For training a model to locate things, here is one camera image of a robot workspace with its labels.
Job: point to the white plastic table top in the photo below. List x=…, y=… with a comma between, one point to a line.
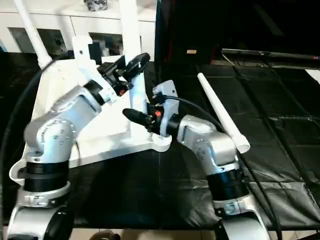
x=110, y=120

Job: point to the white plastic table leg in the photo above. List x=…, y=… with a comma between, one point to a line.
x=225, y=117
x=131, y=30
x=32, y=35

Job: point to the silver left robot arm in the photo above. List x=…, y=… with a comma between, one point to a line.
x=55, y=130

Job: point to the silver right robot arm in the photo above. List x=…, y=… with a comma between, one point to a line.
x=215, y=150

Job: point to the small yellow label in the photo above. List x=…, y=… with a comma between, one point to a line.
x=191, y=51

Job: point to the white cabinet with glass doors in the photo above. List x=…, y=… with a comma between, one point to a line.
x=70, y=22

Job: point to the black work mat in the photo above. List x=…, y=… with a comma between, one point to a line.
x=150, y=195

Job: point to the grey bundle of small items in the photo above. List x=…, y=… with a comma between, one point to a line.
x=96, y=4

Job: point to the crumpled black plastic sheet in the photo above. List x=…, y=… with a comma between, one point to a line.
x=280, y=160

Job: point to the dark low furniture silver edge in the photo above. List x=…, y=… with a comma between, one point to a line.
x=270, y=55

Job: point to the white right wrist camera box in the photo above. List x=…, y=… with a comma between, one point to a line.
x=164, y=94

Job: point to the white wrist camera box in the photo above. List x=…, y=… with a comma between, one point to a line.
x=84, y=50
x=164, y=94

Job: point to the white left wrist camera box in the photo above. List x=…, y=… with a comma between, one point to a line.
x=84, y=50

